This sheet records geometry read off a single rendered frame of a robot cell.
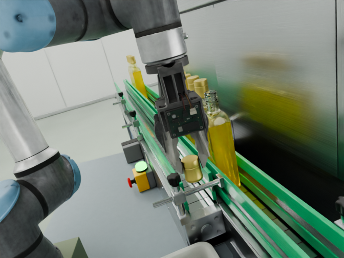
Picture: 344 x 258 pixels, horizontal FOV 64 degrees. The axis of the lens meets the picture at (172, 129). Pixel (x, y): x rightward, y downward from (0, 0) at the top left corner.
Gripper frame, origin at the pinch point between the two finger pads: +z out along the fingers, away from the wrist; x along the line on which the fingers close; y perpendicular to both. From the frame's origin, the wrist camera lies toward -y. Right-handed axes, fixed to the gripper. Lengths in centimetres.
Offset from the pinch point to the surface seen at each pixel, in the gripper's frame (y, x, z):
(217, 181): -6.1, 5.4, 9.8
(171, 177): -4.3, -4.3, 4.4
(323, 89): 4.0, 25.0, -8.7
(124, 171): -64, -25, 29
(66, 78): -582, -175, 22
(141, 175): -44, -15, 22
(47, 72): -576, -207, 1
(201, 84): -18.7, 8.8, -10.1
